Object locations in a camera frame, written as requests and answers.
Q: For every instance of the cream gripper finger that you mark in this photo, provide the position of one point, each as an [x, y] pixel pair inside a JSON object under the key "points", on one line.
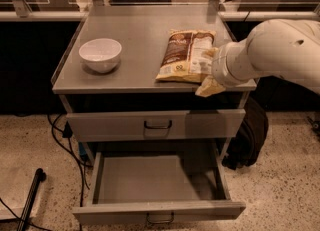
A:
{"points": [[209, 54], [209, 87]]}

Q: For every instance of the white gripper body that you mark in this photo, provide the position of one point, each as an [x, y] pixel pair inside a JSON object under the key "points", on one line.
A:
{"points": [[220, 68]]}

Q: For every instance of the brown chip bag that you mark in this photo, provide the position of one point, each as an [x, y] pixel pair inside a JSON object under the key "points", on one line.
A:
{"points": [[183, 60]]}

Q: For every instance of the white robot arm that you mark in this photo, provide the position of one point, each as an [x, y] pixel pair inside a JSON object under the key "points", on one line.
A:
{"points": [[287, 49]]}

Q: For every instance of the closed upper drawer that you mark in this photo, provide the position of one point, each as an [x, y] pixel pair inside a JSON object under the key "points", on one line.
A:
{"points": [[155, 125]]}

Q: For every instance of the grey metal drawer cabinet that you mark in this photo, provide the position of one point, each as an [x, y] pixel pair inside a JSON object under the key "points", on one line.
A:
{"points": [[97, 105]]}

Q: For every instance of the open middle drawer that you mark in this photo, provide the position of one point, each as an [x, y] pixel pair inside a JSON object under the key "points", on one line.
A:
{"points": [[158, 188]]}

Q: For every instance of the black backpack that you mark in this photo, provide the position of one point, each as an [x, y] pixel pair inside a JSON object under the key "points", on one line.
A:
{"points": [[245, 147]]}

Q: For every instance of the white ceramic bowl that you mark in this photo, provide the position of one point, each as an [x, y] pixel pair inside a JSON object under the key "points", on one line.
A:
{"points": [[101, 55]]}

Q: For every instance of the black rod on floor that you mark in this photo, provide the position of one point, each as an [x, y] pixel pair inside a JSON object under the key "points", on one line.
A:
{"points": [[39, 177]]}

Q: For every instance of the white paper sheet on floor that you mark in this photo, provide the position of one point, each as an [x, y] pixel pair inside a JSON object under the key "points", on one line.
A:
{"points": [[15, 184]]}

